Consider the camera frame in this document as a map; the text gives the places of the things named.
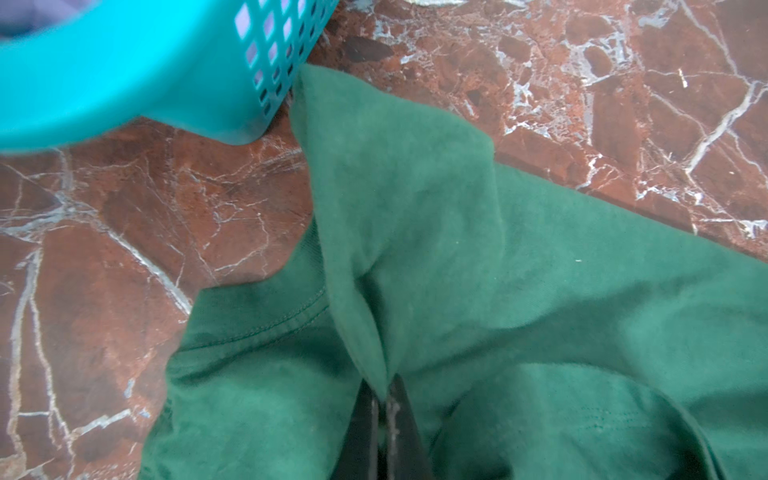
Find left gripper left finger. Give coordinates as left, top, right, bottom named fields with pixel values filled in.
left=330, top=380, right=380, bottom=480

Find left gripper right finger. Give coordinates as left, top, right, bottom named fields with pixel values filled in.
left=385, top=375, right=434, bottom=480

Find dark green t shirt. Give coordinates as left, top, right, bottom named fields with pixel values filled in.
left=139, top=65, right=767, bottom=479

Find teal plastic laundry basket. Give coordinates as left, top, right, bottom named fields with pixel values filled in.
left=1, top=0, right=336, bottom=153

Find lilac purple t shirt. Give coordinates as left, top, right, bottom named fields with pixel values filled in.
left=1, top=0, right=96, bottom=38

